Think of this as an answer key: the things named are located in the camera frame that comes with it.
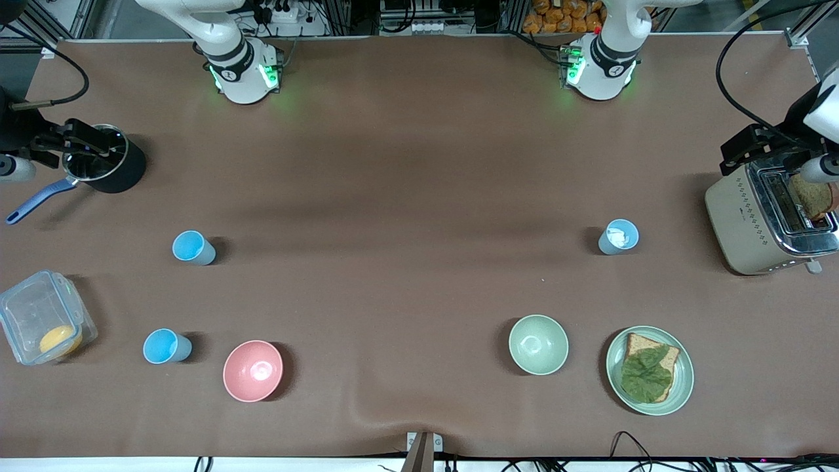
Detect plain blue plastic cup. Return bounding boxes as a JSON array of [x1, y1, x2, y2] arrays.
[[172, 230, 216, 266], [143, 328, 193, 364]]

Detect blue cup holding paper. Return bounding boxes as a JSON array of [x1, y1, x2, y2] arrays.
[[598, 219, 640, 256]]

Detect beige and chrome toaster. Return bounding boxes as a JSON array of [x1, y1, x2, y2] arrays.
[[705, 154, 839, 276]]

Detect brown toast slice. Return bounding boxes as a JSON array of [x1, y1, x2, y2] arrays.
[[789, 174, 839, 222]]

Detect clear plastic food container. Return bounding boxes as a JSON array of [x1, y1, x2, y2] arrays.
[[0, 270, 99, 366]]

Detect orange round food piece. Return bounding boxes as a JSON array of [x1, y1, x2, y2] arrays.
[[39, 326, 83, 358]]

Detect brown bread slice with lettuce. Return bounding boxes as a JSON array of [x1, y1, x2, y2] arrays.
[[623, 333, 681, 403]]

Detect bag of orange bread rolls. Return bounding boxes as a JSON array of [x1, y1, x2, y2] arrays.
[[522, 0, 604, 35]]

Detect green lettuce leaf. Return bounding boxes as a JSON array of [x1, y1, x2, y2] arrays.
[[621, 346, 674, 403]]

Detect pale green plate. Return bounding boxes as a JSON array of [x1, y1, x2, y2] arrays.
[[606, 326, 695, 416]]

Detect pale green bowl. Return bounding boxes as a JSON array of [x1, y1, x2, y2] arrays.
[[509, 315, 570, 376]]

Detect pink bowl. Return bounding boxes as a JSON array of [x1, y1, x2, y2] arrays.
[[223, 340, 284, 403]]

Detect brown table cover mat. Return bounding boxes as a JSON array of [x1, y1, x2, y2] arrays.
[[0, 36, 839, 460]]

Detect black pot with blue handle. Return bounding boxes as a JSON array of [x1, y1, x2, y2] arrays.
[[5, 123, 147, 226]]

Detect black cable with brass end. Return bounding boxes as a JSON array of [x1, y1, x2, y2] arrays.
[[0, 36, 90, 111]]

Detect thick black cable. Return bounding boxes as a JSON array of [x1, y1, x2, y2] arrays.
[[716, 0, 839, 135]]

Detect thin black looped cable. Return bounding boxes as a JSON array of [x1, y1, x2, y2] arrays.
[[610, 431, 655, 461]]

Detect grey metal bracket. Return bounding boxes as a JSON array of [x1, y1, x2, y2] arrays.
[[401, 431, 444, 472]]

